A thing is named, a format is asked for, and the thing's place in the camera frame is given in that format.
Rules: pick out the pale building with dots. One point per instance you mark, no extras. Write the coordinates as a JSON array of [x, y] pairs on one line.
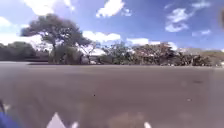
[[94, 55]]

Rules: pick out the row of trees and bushes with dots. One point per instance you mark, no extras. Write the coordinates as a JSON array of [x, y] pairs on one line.
[[156, 55]]

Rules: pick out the large spreading tree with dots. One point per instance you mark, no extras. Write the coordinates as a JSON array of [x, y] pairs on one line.
[[55, 31]]

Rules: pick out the robot's own part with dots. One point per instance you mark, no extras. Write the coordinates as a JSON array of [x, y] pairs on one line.
[[74, 125], [147, 125]]

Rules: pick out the dark green bushes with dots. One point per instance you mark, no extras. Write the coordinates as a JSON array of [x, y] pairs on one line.
[[16, 52]]

